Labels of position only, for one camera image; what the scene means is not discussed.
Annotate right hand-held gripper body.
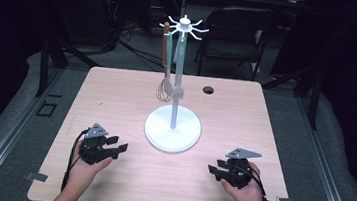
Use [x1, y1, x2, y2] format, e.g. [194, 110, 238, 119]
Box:
[220, 146, 264, 192]

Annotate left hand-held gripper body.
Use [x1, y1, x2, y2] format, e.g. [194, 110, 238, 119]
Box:
[76, 120, 122, 168]

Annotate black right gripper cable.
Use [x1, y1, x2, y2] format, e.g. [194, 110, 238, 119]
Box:
[231, 164, 273, 201]

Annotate person's left hand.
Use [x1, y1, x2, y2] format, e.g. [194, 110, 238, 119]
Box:
[67, 139, 117, 192]

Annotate person's right hand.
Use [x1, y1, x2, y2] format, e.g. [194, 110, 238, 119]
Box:
[217, 158, 270, 201]

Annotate dark equipment with red light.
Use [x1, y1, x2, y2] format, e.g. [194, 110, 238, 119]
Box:
[95, 0, 127, 54]

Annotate metal floor rail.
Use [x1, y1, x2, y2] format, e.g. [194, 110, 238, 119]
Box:
[0, 61, 67, 201]
[285, 94, 357, 201]

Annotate white utensil rack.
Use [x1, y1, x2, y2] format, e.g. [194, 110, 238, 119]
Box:
[141, 11, 214, 157]

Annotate black metal frame stand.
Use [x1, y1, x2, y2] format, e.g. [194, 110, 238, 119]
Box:
[258, 60, 325, 131]
[34, 34, 102, 104]

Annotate wooden-handled wire whisk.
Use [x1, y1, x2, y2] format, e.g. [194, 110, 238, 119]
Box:
[154, 20, 181, 104]

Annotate black floor cables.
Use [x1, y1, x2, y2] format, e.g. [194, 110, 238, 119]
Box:
[115, 18, 182, 75]

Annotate black table cable grommet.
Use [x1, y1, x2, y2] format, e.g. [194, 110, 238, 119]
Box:
[201, 85, 216, 96]

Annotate teal-handled basting brush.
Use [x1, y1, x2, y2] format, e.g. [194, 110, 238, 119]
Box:
[170, 34, 191, 102]

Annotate black folding chair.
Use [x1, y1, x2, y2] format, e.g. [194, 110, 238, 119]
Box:
[192, 1, 281, 85]

